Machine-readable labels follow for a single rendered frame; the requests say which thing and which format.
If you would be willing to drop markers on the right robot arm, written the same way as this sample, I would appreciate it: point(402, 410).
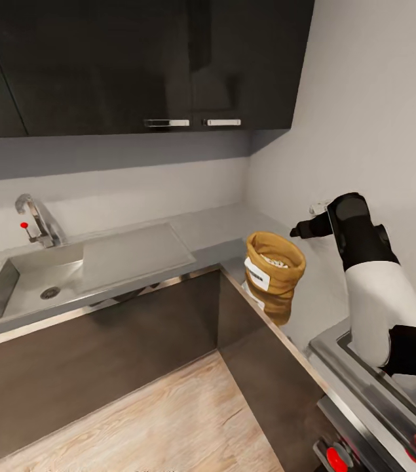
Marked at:
point(382, 301)

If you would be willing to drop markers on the drop in sink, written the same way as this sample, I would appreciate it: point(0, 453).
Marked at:
point(79, 269)

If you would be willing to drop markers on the popcorn bag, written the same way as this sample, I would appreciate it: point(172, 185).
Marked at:
point(263, 247)

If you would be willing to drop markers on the oven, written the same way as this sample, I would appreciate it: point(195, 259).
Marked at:
point(328, 442)

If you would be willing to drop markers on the burner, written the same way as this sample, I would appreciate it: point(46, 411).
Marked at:
point(375, 388)

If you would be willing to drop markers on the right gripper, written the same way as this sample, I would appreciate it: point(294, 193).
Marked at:
point(309, 229)

